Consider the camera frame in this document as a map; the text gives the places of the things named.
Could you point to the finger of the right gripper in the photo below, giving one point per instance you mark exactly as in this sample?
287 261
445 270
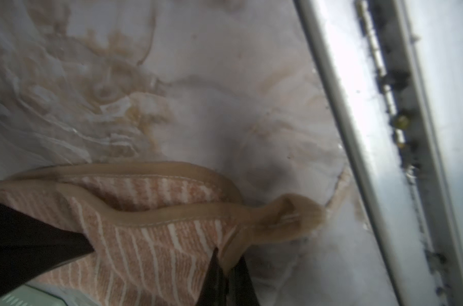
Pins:
30 248

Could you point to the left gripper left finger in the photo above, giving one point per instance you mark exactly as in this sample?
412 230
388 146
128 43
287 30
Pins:
215 286

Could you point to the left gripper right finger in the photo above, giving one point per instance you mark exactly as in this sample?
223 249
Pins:
240 287

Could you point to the brown striped dishcloth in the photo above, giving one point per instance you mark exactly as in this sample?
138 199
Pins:
154 227

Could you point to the mint green plastic basket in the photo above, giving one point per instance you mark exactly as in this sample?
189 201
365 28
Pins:
29 296

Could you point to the aluminium front rail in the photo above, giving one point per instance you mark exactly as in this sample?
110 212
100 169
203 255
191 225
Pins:
393 75

